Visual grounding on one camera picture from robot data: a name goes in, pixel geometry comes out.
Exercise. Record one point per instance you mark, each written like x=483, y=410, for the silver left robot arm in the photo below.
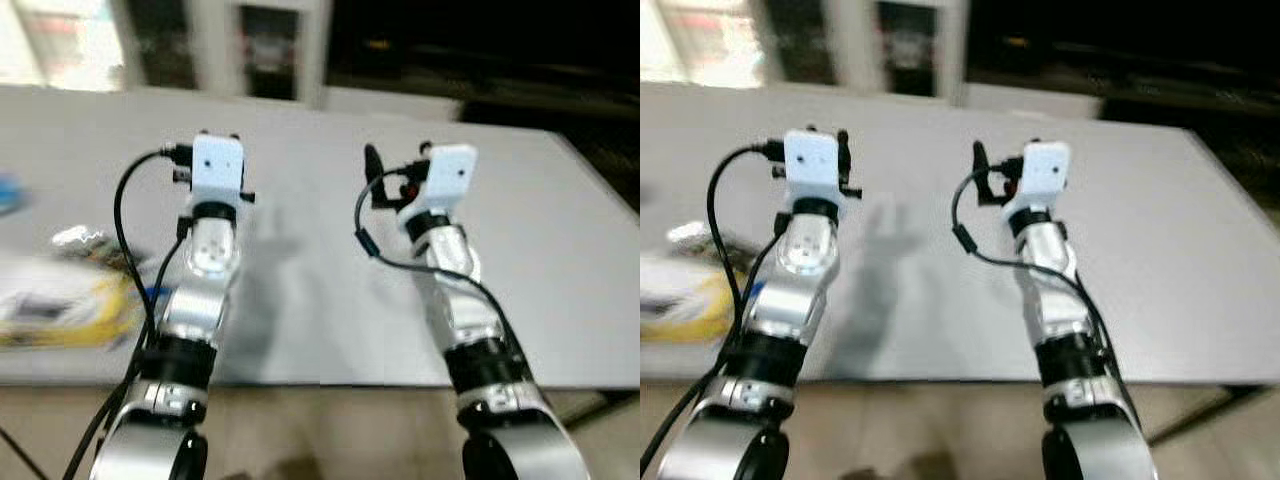
x=790, y=300
x=197, y=300

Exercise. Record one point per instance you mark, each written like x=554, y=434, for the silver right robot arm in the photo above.
x=1055, y=312
x=455, y=322

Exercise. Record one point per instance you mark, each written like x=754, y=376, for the dark framed panel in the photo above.
x=906, y=45
x=268, y=50

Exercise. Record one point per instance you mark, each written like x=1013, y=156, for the crumpled silver foil wrapper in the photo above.
x=695, y=240
x=85, y=245

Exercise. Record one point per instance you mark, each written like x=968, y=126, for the bright window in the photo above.
x=710, y=40
x=70, y=45

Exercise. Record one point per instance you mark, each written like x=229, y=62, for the yellow white snack packet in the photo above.
x=680, y=305
x=60, y=305

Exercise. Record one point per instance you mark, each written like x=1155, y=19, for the small blue wrapper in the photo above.
x=10, y=195

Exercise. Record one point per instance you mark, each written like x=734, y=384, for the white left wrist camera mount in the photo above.
x=812, y=165
x=218, y=165

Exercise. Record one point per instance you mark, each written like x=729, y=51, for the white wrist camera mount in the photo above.
x=218, y=165
x=450, y=172
x=812, y=165
x=1045, y=170

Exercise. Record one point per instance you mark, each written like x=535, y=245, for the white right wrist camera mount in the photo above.
x=450, y=172
x=1045, y=170

